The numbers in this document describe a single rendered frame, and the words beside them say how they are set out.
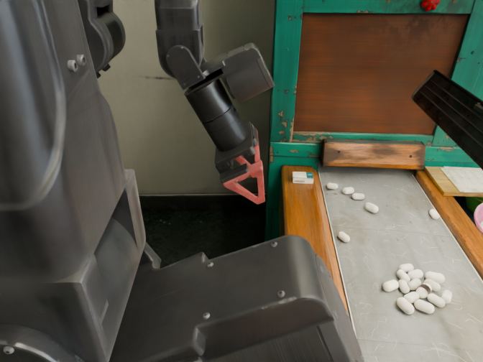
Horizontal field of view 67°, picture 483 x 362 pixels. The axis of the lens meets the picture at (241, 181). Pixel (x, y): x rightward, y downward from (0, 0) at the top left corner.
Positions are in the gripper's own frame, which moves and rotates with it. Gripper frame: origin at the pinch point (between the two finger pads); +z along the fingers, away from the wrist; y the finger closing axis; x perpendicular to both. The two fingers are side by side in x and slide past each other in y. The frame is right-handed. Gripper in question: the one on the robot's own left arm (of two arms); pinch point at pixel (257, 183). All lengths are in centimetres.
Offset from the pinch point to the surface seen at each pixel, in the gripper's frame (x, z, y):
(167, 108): 50, 12, 130
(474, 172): -51, 50, 40
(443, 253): -28, 43, 9
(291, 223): 1.5, 25.2, 18.2
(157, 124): 60, 17, 130
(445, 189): -39, 45, 31
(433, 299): -20.4, 37.4, -5.3
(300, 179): -3.5, 26.4, 36.9
